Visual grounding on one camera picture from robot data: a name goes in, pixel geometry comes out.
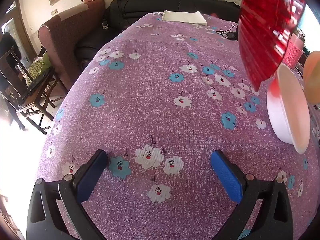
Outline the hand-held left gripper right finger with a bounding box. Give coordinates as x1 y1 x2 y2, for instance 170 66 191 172
210 149 294 240

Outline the wooden glass door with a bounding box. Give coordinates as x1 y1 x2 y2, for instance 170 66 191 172
7 0 38 58

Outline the black charger with cable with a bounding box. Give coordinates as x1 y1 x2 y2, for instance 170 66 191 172
215 24 238 40

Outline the white bowl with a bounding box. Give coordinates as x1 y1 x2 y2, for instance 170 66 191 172
266 62 312 155

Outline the beige paper plate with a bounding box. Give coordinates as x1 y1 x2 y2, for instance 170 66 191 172
303 51 320 103

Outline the large red scalloped plate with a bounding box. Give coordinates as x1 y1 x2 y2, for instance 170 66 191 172
237 0 307 92

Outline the brown armchair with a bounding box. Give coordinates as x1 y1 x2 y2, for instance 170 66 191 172
38 0 106 92

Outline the dark wooden chair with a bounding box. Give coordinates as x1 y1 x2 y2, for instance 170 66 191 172
0 45 67 135

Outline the black leather sofa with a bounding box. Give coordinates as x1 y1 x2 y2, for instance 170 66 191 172
75 0 242 72

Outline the green patterned cushion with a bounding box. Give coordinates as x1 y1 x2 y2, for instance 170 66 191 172
26 51 53 80

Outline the white folded paper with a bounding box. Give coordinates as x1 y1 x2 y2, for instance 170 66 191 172
162 10 208 26

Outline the pink knitted sleeve bottle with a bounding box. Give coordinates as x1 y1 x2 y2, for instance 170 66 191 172
282 29 306 69

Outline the purple floral tablecloth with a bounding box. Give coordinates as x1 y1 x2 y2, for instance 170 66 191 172
41 12 320 240

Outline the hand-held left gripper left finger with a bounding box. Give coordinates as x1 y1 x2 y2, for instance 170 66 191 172
26 149 108 240

